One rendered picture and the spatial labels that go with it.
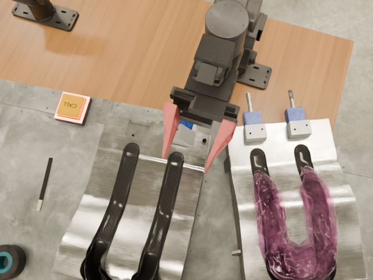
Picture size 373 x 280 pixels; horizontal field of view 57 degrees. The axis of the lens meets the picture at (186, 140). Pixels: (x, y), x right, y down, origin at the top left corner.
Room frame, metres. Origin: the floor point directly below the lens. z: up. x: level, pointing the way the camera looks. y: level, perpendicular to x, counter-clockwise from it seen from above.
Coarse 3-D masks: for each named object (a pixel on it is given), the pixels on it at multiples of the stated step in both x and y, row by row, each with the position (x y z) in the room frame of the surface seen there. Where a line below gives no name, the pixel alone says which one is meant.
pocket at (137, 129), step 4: (132, 120) 0.32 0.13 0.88; (128, 124) 0.31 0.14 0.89; (132, 124) 0.31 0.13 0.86; (136, 124) 0.31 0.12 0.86; (140, 124) 0.31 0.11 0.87; (144, 124) 0.31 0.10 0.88; (148, 124) 0.31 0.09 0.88; (128, 128) 0.30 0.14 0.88; (132, 128) 0.30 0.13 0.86; (136, 128) 0.30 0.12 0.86; (140, 128) 0.30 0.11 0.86; (144, 128) 0.30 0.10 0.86; (148, 128) 0.30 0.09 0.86; (128, 132) 0.29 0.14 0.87; (132, 132) 0.29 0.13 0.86; (136, 132) 0.29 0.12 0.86; (140, 132) 0.29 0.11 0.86; (144, 132) 0.29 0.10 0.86; (136, 136) 0.28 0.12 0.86; (140, 136) 0.28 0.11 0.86; (144, 136) 0.28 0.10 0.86
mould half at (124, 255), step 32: (160, 128) 0.29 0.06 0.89; (96, 160) 0.22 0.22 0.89; (160, 160) 0.21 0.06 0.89; (192, 160) 0.20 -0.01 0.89; (96, 192) 0.15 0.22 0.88; (192, 192) 0.13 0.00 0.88; (96, 224) 0.07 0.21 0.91; (128, 224) 0.07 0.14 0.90; (192, 224) 0.06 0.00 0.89; (64, 256) 0.01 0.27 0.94; (128, 256) 0.00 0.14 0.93
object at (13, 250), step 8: (0, 248) 0.05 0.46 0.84; (8, 248) 0.04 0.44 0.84; (16, 248) 0.04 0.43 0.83; (0, 256) 0.03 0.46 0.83; (8, 256) 0.03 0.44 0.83; (16, 256) 0.03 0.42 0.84; (24, 256) 0.02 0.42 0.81; (0, 264) 0.01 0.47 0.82; (8, 264) 0.01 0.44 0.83; (16, 264) 0.01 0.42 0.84; (24, 264) 0.01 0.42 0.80; (0, 272) -0.01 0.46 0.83; (8, 272) -0.01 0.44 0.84; (16, 272) -0.01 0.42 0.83
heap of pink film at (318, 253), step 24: (312, 168) 0.16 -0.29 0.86; (264, 192) 0.11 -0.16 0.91; (312, 192) 0.10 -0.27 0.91; (264, 216) 0.06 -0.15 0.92; (312, 216) 0.05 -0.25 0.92; (336, 216) 0.04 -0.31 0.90; (264, 240) 0.01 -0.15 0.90; (288, 240) 0.00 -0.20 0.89; (312, 240) 0.00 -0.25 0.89; (336, 240) -0.01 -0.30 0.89; (288, 264) -0.04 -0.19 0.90; (312, 264) -0.05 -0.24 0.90
